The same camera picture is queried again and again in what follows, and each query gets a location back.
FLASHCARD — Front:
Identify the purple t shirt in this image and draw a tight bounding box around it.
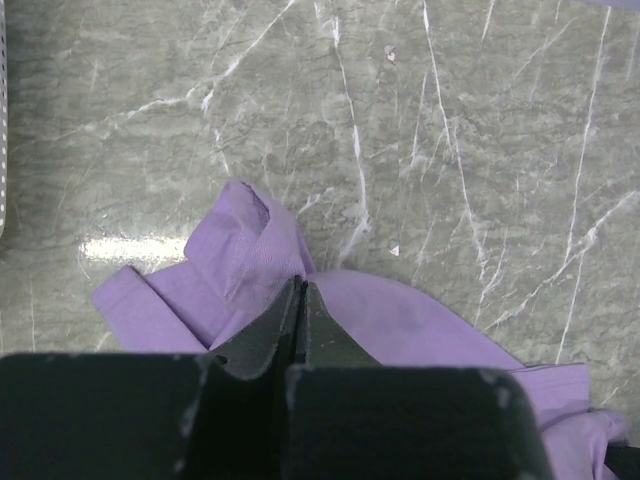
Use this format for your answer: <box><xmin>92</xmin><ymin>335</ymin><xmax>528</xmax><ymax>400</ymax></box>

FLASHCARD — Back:
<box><xmin>93</xmin><ymin>181</ymin><xmax>628</xmax><ymax>479</ymax></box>

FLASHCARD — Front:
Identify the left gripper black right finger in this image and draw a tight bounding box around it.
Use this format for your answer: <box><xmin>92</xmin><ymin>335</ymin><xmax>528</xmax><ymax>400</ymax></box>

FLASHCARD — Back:
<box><xmin>284</xmin><ymin>283</ymin><xmax>552</xmax><ymax>479</ymax></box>

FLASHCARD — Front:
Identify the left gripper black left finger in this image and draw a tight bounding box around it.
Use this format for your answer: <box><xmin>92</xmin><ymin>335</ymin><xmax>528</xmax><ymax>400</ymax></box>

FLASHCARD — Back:
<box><xmin>1</xmin><ymin>279</ymin><xmax>303</xmax><ymax>479</ymax></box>

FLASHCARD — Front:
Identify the white laundry basket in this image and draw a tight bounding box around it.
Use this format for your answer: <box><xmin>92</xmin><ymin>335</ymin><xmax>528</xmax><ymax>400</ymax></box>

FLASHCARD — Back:
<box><xmin>0</xmin><ymin>0</ymin><xmax>8</xmax><ymax>238</ymax></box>

